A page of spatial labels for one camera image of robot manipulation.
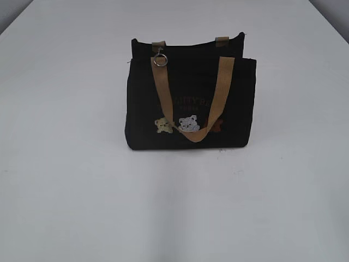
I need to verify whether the black canvas tote bag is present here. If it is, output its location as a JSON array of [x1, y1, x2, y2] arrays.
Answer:
[[125, 33, 257, 150]]

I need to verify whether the silver ring zipper pull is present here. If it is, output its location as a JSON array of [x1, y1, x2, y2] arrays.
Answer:
[[153, 47, 168, 67]]

